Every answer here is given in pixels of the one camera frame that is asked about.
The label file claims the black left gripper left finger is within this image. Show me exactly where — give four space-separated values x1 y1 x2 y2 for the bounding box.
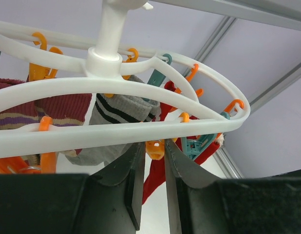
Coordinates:
87 142 145 234

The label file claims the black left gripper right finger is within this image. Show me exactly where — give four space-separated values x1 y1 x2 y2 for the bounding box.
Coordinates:
165 140 228 234

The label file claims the red sock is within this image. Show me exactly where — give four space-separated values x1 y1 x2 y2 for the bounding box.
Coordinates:
142 81 224 205

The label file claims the orange clothes peg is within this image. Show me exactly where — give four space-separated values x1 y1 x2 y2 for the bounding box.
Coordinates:
146 139 165 160

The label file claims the white round clip hanger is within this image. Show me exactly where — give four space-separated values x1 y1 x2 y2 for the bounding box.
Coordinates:
0 0 250 158

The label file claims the teal clothes peg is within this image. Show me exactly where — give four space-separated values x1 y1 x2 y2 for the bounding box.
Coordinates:
181 134 217 160

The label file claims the grey striped sock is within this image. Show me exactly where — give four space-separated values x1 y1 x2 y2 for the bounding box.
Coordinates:
65 74 162 166

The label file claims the maroon striped sock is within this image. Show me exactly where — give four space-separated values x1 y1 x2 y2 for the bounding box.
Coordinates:
0 77 93 132

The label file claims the aluminium frame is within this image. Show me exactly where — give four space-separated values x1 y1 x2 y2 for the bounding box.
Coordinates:
144 2 301 177

